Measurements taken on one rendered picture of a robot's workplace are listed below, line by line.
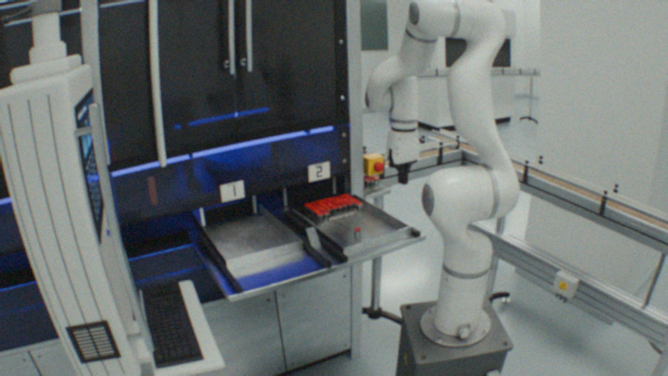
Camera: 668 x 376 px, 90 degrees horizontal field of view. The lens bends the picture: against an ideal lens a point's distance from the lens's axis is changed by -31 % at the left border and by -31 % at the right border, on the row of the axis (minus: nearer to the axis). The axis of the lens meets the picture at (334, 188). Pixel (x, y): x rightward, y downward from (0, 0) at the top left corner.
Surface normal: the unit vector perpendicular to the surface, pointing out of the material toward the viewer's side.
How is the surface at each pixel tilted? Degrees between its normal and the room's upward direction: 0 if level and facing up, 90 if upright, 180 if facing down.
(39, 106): 90
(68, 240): 90
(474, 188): 53
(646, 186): 90
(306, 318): 90
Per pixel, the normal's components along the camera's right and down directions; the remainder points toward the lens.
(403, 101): 0.07, 0.37
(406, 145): 0.51, 0.32
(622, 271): -0.86, 0.21
